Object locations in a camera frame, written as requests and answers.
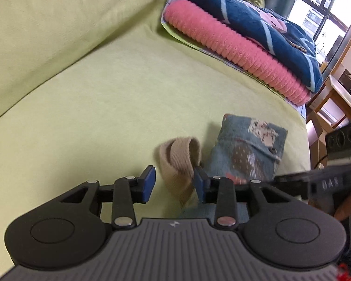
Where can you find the light green sofa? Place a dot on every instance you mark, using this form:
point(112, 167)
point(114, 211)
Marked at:
point(90, 79)

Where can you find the wooden table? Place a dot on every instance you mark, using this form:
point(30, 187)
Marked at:
point(345, 96)

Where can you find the dark blue fleece blanket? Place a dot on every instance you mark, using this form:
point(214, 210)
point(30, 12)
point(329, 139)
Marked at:
point(251, 20)

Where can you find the blue patterned cat sock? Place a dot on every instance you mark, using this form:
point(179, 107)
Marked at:
point(245, 152)

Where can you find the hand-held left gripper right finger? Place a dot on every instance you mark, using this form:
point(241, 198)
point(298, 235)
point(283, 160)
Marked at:
point(199, 183)

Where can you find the black-framed window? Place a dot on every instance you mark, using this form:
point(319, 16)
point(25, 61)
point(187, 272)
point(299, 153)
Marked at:
point(324, 5)

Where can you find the pink ribbed blanket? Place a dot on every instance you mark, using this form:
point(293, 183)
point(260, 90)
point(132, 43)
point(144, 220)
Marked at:
point(237, 49)

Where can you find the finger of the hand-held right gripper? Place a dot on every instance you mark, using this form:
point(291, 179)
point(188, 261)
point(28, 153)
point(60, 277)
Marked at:
point(295, 183)

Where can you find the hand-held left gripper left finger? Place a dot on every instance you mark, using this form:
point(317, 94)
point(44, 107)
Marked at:
point(148, 181)

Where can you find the pastel patchwork quilt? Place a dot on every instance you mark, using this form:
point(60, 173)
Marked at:
point(187, 38)

